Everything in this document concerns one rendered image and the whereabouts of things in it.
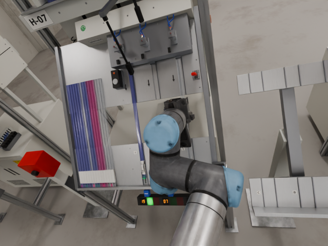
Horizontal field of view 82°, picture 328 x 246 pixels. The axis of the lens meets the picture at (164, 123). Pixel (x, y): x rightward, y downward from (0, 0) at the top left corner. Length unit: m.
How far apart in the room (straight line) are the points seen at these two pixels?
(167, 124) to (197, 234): 0.20
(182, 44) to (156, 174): 0.50
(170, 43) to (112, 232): 1.44
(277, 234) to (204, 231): 1.19
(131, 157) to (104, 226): 1.00
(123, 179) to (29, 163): 0.63
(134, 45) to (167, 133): 0.51
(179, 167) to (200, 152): 0.37
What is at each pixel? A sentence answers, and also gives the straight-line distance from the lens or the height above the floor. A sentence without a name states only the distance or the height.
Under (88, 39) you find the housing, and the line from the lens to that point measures 0.93.
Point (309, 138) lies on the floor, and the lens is 1.90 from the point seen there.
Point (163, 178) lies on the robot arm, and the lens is 0.45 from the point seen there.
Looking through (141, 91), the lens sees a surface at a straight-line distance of 0.84.
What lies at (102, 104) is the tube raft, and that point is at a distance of 0.92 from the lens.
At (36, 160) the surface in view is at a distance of 1.33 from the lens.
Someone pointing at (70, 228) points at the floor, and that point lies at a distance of 1.99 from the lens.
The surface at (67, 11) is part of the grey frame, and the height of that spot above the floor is 1.34.
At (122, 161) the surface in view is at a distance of 0.91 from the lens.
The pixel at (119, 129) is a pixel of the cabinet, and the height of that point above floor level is 0.62.
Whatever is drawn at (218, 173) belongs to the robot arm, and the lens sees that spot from 0.41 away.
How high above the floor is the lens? 1.47
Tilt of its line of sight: 45 degrees down
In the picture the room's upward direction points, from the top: 24 degrees counter-clockwise
